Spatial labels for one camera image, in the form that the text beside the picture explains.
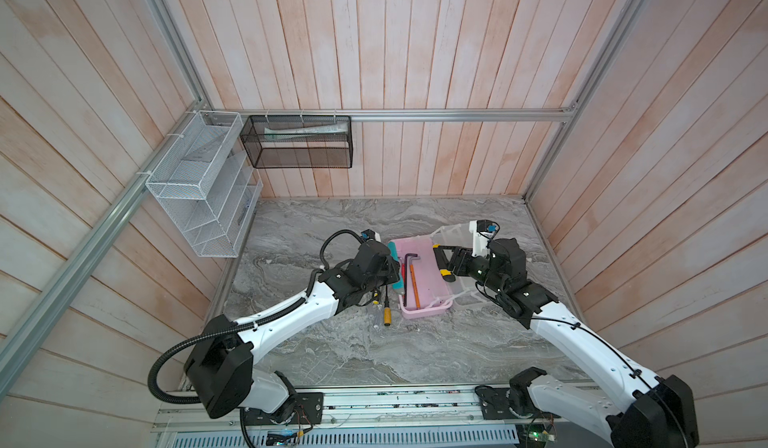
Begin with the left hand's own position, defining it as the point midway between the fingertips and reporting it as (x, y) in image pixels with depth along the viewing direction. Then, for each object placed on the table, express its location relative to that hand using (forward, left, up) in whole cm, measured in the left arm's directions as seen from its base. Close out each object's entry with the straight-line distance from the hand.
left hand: (398, 272), depth 80 cm
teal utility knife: (+6, +1, +1) cm, 7 cm away
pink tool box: (+3, -12, -15) cm, 19 cm away
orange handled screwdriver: (-5, +3, -15) cm, 16 cm away
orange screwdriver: (+1, -7, -16) cm, 18 cm away
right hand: (+4, -12, +6) cm, 14 cm away
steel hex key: (+10, -4, -15) cm, 19 cm away
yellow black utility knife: (+4, -13, -2) cm, 14 cm away
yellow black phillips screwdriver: (-1, +6, -14) cm, 16 cm away
